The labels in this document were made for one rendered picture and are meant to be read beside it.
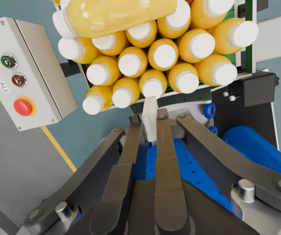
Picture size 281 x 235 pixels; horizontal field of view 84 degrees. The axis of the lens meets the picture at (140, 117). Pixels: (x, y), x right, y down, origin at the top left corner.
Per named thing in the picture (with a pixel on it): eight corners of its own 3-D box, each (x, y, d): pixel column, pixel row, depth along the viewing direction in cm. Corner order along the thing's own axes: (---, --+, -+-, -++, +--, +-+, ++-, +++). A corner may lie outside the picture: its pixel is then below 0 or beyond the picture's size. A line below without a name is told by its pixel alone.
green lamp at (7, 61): (8, 69, 29) (3, 69, 28) (1, 56, 29) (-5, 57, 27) (18, 65, 29) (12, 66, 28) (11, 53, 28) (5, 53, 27)
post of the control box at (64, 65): (119, 60, 132) (42, 84, 41) (118, 55, 131) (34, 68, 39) (124, 58, 131) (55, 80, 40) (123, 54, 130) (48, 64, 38)
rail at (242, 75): (102, 107, 47) (99, 111, 45) (101, 105, 47) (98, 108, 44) (245, 75, 40) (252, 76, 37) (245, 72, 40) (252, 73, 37)
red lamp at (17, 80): (18, 86, 31) (13, 88, 30) (12, 75, 30) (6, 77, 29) (28, 84, 30) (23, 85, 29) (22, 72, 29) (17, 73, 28)
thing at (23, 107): (23, 115, 33) (18, 118, 32) (13, 100, 32) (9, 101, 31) (37, 112, 32) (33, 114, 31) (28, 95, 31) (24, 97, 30)
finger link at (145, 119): (154, 141, 17) (148, 142, 17) (154, 115, 23) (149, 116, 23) (148, 115, 15) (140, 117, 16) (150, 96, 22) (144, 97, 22)
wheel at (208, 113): (203, 120, 44) (211, 121, 42) (202, 106, 42) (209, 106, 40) (210, 114, 46) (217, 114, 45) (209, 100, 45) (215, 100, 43)
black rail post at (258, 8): (237, 19, 40) (257, 12, 32) (237, 5, 39) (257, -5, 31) (247, 16, 39) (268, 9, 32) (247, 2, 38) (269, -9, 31)
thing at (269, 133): (229, 205, 187) (234, 217, 173) (191, 91, 137) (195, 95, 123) (277, 195, 175) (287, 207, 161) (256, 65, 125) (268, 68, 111)
